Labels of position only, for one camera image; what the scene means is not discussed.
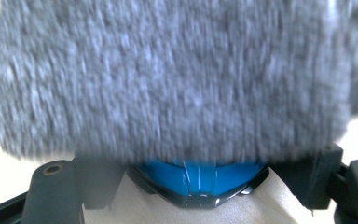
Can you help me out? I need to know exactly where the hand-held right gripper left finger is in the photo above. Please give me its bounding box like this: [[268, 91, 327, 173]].
[[21, 155, 126, 224]]

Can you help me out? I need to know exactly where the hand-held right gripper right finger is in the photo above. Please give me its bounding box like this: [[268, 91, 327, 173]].
[[269, 143, 358, 224]]

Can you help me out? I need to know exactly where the blue toy car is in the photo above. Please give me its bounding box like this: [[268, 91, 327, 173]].
[[125, 158, 270, 209]]

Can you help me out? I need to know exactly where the gray cloth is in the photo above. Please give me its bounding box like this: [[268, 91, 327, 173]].
[[0, 0, 358, 166]]

